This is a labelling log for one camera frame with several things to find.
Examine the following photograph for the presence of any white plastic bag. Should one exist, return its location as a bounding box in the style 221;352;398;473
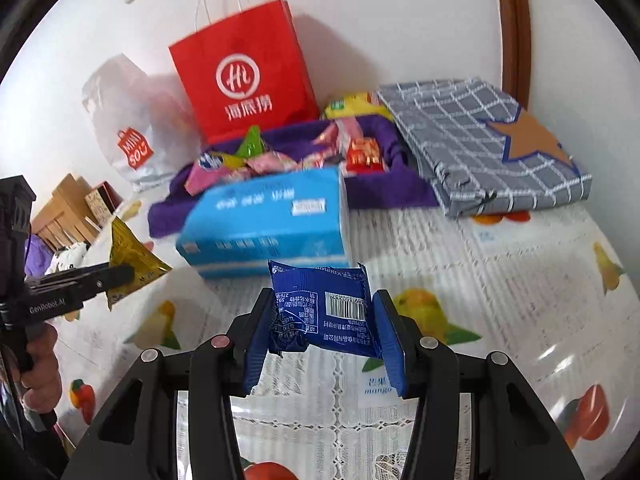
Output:
81;54;206;193

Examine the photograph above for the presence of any red snack packet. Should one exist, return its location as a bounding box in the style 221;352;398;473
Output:
345;137;388;173

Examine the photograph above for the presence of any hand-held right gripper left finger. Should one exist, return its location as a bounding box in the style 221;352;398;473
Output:
62;287;276;480

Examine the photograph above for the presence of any white printed clothing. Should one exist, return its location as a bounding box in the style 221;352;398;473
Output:
47;242;88;273

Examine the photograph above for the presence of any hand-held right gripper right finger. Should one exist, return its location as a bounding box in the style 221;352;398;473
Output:
372;289;586;480

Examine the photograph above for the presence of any large yellow snack bag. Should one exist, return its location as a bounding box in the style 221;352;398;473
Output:
322;91;393;122

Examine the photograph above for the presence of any pink bear stick packet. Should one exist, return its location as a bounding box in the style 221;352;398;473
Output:
302;125;346;161

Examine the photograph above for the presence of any blue tissue pack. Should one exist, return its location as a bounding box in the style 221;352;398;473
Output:
175;167;352;281

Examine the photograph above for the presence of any pink resealable snack bag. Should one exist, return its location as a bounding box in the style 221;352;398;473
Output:
245;152;301;178

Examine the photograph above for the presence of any blue biscuit packet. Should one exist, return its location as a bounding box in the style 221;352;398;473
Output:
267;259;383;359

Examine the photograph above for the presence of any brown patterned box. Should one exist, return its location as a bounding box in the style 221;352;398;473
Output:
84;182;123;223

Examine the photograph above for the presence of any grey checked cloth with star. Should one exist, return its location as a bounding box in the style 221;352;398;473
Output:
375;77;593;218

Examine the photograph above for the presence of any purple towel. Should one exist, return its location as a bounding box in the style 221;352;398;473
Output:
147;115;441;241

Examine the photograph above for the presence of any brown wooden door frame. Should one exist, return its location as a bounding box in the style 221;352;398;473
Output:
490;0;532;111

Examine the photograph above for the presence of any red paper bag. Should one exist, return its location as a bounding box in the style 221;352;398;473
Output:
168;0;321;146

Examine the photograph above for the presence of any purple clothing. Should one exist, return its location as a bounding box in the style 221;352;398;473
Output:
24;237;53;278

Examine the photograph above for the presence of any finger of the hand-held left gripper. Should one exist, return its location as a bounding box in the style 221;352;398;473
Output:
25;265;136;306

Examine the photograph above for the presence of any pink and white snack packet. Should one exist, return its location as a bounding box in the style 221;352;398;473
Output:
340;117;373;148

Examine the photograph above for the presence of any pink and yellow snack packet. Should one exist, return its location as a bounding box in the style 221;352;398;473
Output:
185;152;246;196

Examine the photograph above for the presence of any green snack packet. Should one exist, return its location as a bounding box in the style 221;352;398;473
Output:
235;125;266;158

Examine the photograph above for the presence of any person's left hand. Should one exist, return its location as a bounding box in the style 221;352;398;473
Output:
15;322;63;416

